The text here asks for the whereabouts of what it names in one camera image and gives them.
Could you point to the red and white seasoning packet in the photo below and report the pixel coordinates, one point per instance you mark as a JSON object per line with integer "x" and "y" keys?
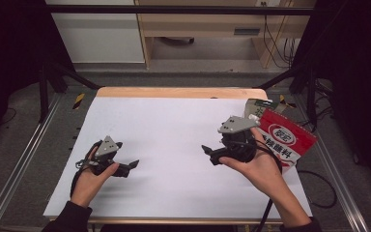
{"x": 290, "y": 138}

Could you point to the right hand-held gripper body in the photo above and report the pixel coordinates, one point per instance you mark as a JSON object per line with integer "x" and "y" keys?
{"x": 236, "y": 124}

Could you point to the white cabinet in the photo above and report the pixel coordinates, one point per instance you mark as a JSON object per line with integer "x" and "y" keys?
{"x": 99, "y": 38}

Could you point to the person's right hand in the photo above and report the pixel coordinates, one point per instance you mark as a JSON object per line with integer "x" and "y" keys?
{"x": 261, "y": 170}

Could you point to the black curtain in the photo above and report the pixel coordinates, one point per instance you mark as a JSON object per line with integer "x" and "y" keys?
{"x": 9, "y": 48}
{"x": 360, "y": 48}

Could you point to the yellow black tape strip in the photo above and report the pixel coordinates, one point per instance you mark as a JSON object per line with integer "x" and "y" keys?
{"x": 79, "y": 100}
{"x": 282, "y": 99}

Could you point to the light wooden desk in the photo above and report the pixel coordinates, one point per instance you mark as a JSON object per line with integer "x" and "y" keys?
{"x": 199, "y": 24}

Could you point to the white paper sheet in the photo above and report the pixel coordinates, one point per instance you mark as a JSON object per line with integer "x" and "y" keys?
{"x": 174, "y": 129}

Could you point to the person's left hand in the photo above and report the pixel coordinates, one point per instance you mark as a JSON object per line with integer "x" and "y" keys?
{"x": 87, "y": 187}

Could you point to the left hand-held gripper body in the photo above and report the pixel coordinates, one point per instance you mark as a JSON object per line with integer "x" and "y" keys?
{"x": 108, "y": 148}

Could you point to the black horizontal frame bar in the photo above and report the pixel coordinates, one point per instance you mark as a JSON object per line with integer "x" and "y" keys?
{"x": 174, "y": 9}

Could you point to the wooden table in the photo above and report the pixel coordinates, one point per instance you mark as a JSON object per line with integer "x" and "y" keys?
{"x": 180, "y": 92}

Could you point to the green and beige food packet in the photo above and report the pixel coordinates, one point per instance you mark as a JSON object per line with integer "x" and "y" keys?
{"x": 254, "y": 108}

